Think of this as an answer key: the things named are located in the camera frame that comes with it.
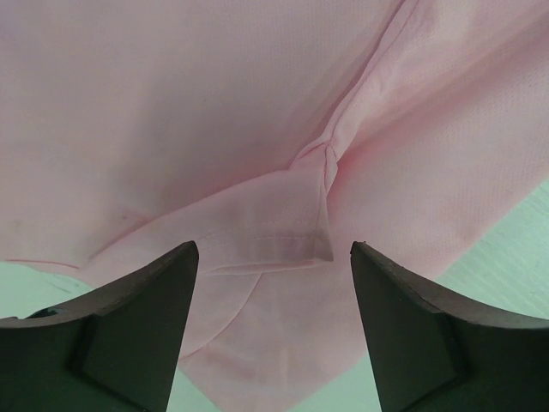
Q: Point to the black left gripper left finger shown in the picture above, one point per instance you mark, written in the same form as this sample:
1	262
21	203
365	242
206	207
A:
115	348

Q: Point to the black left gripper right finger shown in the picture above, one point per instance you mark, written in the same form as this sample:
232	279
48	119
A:
433	349

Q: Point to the pink t shirt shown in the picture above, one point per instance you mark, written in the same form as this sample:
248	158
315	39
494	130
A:
274	134

